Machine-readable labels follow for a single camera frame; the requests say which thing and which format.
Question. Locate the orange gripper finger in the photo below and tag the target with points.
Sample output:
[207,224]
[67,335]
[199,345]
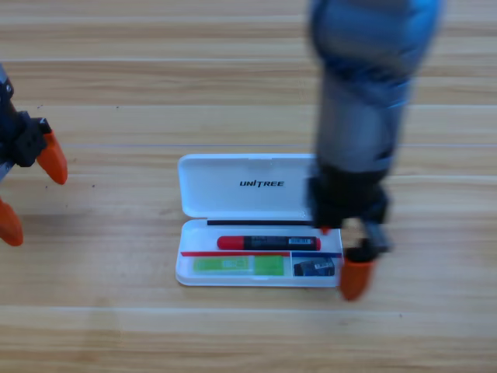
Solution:
[54,163]
[357,277]
[9,229]
[325,231]

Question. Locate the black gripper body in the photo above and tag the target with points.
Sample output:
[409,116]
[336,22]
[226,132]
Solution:
[345,198]
[19,136]

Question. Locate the red and black marker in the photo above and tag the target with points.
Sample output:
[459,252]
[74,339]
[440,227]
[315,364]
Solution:
[268,242]

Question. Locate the white plastic pencil case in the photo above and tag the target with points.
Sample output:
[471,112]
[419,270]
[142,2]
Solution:
[233,175]

